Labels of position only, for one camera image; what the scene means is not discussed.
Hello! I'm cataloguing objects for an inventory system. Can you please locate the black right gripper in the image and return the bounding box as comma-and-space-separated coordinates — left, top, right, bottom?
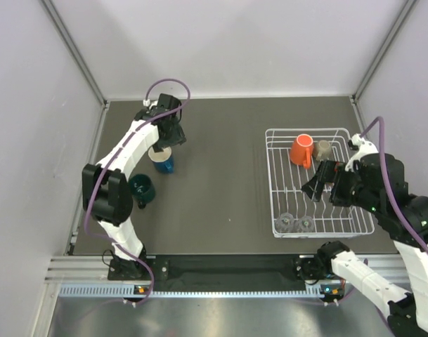
301, 157, 381, 213

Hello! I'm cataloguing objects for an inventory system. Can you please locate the blue mug white interior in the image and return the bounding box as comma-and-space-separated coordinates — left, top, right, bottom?
148, 147, 174, 174

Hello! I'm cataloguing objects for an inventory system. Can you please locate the beige ceramic cup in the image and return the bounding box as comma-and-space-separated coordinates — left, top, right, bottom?
313, 140, 332, 161

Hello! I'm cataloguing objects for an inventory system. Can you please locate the large orange mug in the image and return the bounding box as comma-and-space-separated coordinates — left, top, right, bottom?
289, 133, 313, 169

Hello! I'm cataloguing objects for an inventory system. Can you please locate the clear glass cup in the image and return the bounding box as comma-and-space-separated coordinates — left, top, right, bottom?
295, 216, 315, 233
275, 212, 295, 234

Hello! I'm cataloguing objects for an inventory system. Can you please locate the dark green glass cup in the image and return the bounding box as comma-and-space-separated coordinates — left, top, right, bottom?
129, 174, 156, 209

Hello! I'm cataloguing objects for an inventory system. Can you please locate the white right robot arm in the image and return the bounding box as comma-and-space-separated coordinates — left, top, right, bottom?
301, 152, 428, 336

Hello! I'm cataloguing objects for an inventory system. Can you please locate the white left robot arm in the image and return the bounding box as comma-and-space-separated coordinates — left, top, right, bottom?
82, 93, 186, 281

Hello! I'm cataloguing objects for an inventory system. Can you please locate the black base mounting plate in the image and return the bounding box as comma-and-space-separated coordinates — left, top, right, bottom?
108, 254, 327, 292

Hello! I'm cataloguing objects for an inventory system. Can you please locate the white wire dish rack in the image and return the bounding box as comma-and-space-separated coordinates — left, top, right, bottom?
264, 128, 375, 239

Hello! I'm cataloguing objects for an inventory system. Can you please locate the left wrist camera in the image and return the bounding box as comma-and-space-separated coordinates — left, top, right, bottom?
143, 99, 157, 108

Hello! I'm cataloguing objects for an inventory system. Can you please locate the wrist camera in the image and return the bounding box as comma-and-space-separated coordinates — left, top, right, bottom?
143, 99, 157, 108
344, 133, 379, 172

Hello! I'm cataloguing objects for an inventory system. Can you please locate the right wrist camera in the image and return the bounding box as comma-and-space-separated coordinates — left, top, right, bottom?
344, 133, 379, 172

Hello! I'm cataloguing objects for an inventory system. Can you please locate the aluminium slotted cable rail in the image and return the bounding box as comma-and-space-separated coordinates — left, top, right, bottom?
58, 283, 344, 298

